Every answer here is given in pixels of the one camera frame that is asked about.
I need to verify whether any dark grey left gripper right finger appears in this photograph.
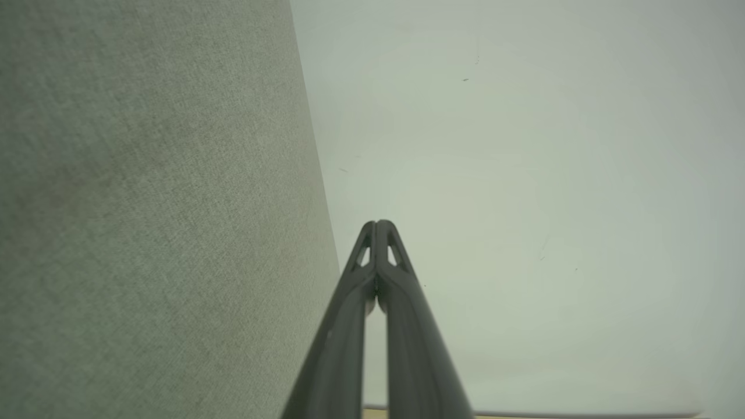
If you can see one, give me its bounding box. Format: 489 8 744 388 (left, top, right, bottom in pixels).
377 220 474 419

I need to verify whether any grey fabric sofa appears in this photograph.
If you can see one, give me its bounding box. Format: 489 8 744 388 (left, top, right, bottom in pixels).
0 0 342 419

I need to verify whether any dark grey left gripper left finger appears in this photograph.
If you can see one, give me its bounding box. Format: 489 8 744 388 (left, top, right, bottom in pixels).
281 221 378 419

